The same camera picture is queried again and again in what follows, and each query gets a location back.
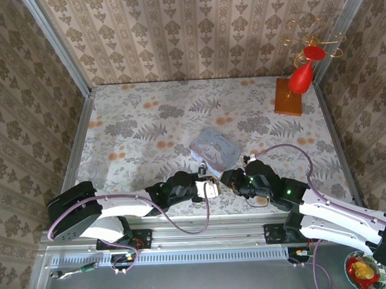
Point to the red plastic goblet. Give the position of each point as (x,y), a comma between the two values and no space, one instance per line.
(300,80)

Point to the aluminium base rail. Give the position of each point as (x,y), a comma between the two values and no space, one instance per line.
(199,236)

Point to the black base plate right arm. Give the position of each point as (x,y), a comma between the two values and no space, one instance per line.
(272,233)

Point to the orange wooden block base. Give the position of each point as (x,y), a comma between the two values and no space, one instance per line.
(285,106)

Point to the aluminium side rail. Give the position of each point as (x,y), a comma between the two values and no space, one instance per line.
(81,132)
(335,130)

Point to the red food in bowl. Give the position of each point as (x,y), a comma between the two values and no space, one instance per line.
(351,271)

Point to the yellow food in bowl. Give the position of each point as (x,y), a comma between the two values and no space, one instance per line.
(362,270)

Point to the aluminium frame post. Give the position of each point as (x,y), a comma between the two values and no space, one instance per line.
(341,34)
(59,51)

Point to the floral tablecloth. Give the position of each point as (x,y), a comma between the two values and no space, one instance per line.
(147,120)

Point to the small black padlock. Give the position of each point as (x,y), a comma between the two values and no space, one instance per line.
(203,171)

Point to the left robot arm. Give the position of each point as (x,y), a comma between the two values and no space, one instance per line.
(119,204)

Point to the black base plate left arm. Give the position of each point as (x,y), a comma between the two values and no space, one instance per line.
(142,238)

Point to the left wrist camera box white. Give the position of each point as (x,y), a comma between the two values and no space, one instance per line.
(207,190)

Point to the floral bowl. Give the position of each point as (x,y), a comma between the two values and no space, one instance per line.
(381,275)

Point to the light blue cartoon tin box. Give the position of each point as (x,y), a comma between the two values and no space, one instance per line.
(216,147)

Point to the yellow power connector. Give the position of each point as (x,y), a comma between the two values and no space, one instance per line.
(129,257)
(299,253)

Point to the grey metal shelf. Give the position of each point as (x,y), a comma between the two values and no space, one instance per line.
(201,280)

